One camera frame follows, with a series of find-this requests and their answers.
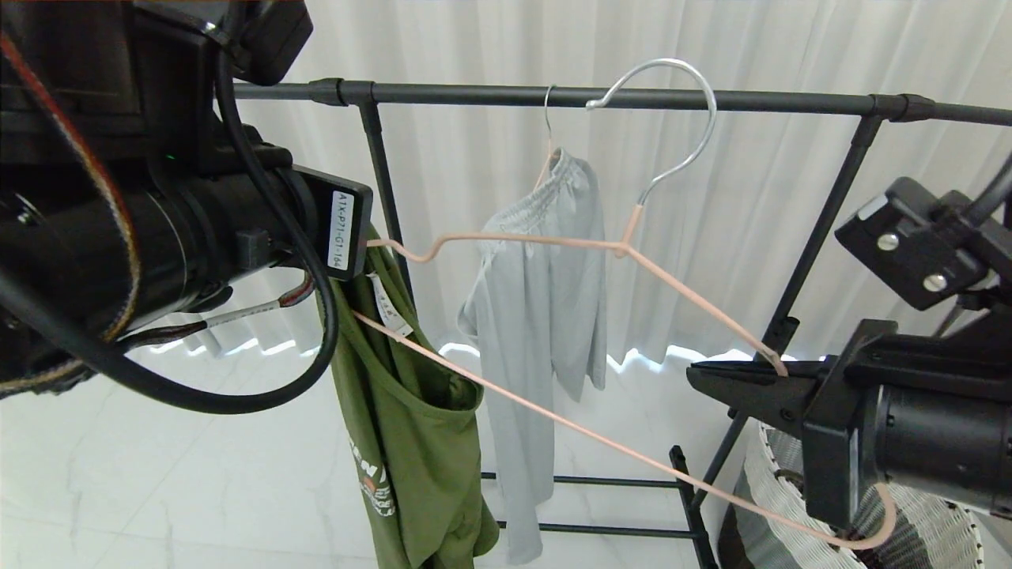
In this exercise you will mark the green garment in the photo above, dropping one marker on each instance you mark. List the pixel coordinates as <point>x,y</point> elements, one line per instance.
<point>395,442</point>

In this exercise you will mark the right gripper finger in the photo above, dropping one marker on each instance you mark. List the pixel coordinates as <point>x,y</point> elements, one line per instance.
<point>759,391</point>

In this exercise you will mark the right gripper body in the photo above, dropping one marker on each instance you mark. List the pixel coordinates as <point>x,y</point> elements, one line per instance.
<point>933,442</point>

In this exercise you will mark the white laundry basket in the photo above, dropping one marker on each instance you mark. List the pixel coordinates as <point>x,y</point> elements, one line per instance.
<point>767,490</point>

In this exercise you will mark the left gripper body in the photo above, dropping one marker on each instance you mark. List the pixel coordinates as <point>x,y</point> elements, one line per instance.
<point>205,237</point>

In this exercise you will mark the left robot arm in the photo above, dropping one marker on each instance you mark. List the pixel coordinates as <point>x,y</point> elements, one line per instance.
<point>63,261</point>

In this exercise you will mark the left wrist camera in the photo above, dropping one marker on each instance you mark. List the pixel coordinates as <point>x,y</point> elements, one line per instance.
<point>269,32</point>

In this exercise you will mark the pink clothes hanger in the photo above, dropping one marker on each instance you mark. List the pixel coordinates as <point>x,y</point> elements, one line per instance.
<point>549,158</point>
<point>632,224</point>

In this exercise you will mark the white curtain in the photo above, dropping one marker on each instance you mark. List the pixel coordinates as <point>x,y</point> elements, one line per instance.
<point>751,47</point>

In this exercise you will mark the black clothes rack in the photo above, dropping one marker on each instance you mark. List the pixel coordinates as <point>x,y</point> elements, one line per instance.
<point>791,101</point>

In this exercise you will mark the pale grey shorts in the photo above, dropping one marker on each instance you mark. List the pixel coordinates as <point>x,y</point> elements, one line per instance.
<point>538,316</point>

